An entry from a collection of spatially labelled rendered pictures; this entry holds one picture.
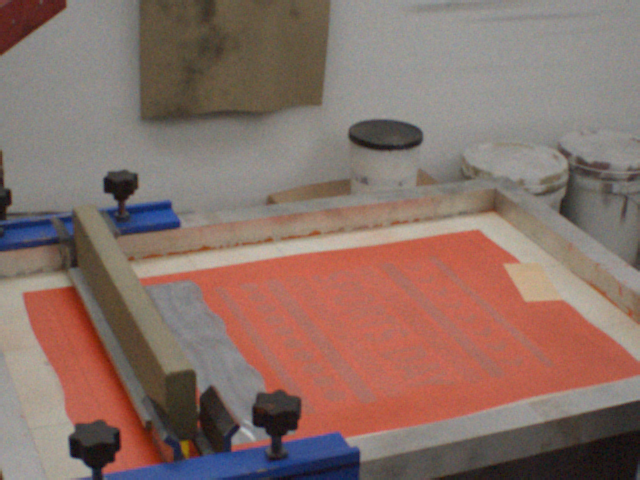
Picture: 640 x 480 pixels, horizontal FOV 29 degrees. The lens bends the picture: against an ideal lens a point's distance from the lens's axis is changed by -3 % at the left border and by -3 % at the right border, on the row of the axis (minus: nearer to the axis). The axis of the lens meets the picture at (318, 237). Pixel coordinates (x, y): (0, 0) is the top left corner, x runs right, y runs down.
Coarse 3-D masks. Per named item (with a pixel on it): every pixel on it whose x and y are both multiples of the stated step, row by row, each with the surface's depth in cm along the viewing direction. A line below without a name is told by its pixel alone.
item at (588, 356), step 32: (512, 320) 145; (544, 320) 145; (576, 320) 145; (256, 352) 137; (576, 352) 138; (608, 352) 139; (64, 384) 129; (96, 384) 129; (480, 384) 132; (512, 384) 132; (544, 384) 132; (576, 384) 132; (96, 416) 124; (128, 416) 124; (320, 416) 125; (352, 416) 125; (384, 416) 126; (416, 416) 126; (448, 416) 126; (128, 448) 119; (192, 448) 119
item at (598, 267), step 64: (384, 192) 171; (448, 192) 171; (512, 192) 172; (0, 256) 150; (128, 256) 157; (576, 256) 156; (0, 384) 122; (0, 448) 111; (384, 448) 114; (448, 448) 115; (512, 448) 119
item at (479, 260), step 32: (288, 256) 159; (320, 256) 160; (352, 256) 160; (384, 256) 160; (416, 256) 161; (448, 256) 161; (480, 256) 161; (512, 256) 161; (64, 288) 149; (480, 288) 153; (512, 288) 153; (32, 320) 142; (64, 320) 142; (224, 320) 143; (64, 352) 135; (96, 352) 135
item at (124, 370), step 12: (72, 276) 143; (84, 288) 141; (84, 300) 138; (96, 300) 138; (96, 312) 135; (96, 324) 133; (108, 324) 133; (108, 336) 131; (108, 348) 128; (120, 348) 128; (120, 360) 126; (120, 372) 124; (132, 372) 124; (132, 384) 122; (132, 396) 120; (144, 408) 118; (144, 420) 116
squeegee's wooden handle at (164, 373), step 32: (96, 224) 141; (96, 256) 135; (96, 288) 137; (128, 288) 126; (128, 320) 123; (160, 320) 120; (128, 352) 125; (160, 352) 115; (160, 384) 114; (192, 384) 113; (192, 416) 114
